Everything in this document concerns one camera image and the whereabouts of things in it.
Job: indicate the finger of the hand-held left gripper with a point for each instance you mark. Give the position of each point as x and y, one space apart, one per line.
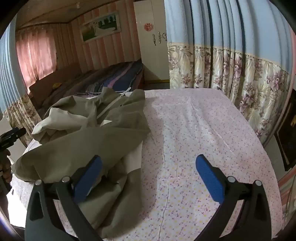
16 133

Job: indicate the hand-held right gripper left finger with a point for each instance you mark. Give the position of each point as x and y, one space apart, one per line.
89 176

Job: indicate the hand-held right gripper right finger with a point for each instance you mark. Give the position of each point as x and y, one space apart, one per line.
208 176

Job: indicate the person's left hand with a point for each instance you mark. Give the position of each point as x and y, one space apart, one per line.
5 166

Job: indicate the floral pink table sheet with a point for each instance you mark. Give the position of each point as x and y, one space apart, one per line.
196 127

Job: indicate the blue floral curtain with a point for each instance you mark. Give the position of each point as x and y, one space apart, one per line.
231 46
9 76

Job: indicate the brown bed headboard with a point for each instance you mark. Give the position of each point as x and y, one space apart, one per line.
46 80

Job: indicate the yellow plush toy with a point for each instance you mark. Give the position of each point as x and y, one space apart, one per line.
56 85

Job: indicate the pink window curtain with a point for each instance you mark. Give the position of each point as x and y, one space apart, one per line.
34 53

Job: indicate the low bed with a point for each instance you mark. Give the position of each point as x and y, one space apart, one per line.
104 81

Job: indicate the striped blue pink blanket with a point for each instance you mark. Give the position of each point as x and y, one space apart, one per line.
111 78

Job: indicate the white wardrobe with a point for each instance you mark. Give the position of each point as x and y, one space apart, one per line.
152 53

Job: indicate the framed wall picture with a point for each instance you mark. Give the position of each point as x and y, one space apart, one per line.
101 25

